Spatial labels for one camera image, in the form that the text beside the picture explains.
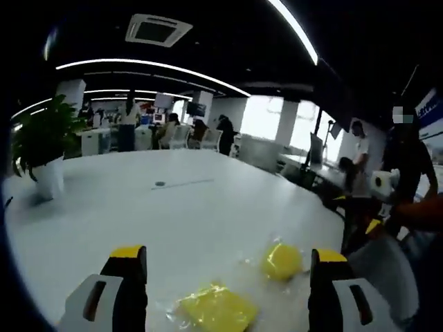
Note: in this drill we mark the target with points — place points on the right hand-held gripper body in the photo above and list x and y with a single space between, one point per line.
382 181

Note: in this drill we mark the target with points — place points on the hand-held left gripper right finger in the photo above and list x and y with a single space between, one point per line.
332 301

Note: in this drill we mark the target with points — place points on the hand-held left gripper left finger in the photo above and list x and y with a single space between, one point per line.
114 297

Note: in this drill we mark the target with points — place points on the yellow round silicone block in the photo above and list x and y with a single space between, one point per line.
282 261

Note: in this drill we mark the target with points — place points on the yellow rectangular silicone block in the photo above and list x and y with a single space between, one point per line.
218 307

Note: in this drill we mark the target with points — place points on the person's dark clothed body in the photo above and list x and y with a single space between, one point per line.
408 155

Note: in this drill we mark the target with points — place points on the grey office chair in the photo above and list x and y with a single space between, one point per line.
384 276

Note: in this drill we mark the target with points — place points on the desk monitor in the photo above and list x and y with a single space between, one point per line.
316 148

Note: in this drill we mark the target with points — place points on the grey cabinet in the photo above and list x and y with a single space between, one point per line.
257 152

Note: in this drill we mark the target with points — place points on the white office chair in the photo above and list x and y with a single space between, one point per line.
180 136
212 140

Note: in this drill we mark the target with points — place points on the bright ceiling light strip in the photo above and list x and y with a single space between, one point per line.
297 31

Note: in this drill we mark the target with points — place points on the green plant in white pot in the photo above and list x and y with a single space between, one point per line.
46 138

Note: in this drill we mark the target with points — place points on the dark hanging screen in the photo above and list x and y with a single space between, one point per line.
196 109

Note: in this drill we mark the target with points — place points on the white hanging screen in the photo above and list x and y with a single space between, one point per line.
163 100

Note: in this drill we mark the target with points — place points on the long curved ceiling light strip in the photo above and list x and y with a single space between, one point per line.
152 63

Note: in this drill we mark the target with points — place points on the ceiling air conditioner vent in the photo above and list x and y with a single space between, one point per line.
157 30

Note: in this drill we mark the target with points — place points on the blue wall poster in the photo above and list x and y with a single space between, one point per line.
432 117

